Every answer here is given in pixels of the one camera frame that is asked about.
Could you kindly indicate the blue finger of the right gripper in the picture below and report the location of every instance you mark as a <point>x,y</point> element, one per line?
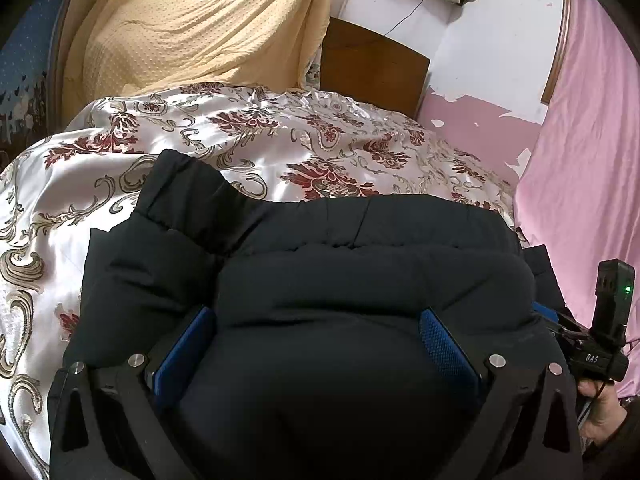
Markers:
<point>546,312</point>

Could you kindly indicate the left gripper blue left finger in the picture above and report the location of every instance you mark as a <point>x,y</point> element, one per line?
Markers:
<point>115,422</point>

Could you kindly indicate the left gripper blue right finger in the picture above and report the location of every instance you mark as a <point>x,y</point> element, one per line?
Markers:
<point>525,425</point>

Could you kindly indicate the black padded jacket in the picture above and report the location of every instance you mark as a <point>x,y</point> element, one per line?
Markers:
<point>316,368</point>

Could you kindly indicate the person's right hand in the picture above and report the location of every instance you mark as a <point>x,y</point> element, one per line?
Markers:
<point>606,414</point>

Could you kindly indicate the pink curtain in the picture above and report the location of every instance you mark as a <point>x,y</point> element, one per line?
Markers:
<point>579,195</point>

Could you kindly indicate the floral satin bed cover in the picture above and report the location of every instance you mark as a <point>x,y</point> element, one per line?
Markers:
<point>283,147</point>

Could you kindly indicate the brown wooden headboard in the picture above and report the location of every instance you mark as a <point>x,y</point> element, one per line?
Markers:
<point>371,68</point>

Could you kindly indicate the blue fabric wardrobe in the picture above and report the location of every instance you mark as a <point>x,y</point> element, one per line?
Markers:
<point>24,78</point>

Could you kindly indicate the yellow hanging sheet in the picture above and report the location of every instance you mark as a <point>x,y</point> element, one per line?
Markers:
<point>135,47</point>

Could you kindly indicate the black camera box green light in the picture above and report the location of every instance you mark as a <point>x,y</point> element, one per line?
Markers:
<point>614,288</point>

